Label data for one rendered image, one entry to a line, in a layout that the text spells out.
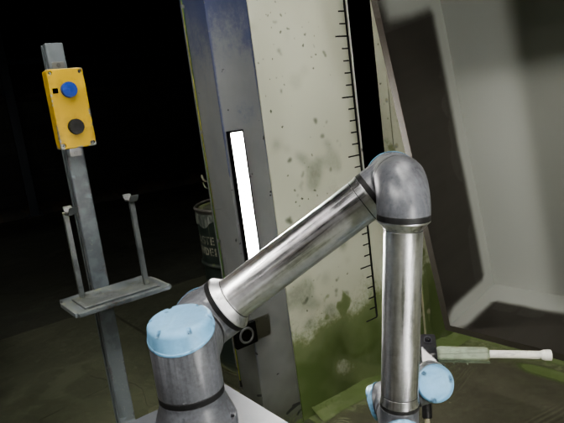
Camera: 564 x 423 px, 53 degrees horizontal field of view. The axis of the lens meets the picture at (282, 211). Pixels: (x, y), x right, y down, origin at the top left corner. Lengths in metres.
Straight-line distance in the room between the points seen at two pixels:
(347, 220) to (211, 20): 1.03
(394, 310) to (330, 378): 1.31
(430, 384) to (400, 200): 0.51
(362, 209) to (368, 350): 1.42
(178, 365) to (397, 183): 0.60
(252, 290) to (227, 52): 1.02
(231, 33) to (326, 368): 1.42
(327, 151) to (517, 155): 0.74
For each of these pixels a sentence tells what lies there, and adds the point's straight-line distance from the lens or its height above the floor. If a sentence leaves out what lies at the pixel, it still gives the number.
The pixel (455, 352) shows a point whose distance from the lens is 1.83.
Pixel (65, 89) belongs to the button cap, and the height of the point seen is 1.48.
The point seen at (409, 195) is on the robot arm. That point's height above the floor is 1.12.
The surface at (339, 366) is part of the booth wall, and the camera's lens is 2.56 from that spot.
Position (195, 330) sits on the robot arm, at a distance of 1.23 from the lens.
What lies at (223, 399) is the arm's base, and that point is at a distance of 1.33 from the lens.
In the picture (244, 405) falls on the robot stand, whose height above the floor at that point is 0.64.
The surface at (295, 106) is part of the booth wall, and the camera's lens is 2.25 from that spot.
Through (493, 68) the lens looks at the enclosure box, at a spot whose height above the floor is 1.37.
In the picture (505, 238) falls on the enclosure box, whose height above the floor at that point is 0.74.
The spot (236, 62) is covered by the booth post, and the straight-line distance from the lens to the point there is 2.11.
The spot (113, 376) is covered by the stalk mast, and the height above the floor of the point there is 0.45.
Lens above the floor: 1.33
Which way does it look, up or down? 10 degrees down
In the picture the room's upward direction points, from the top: 8 degrees counter-clockwise
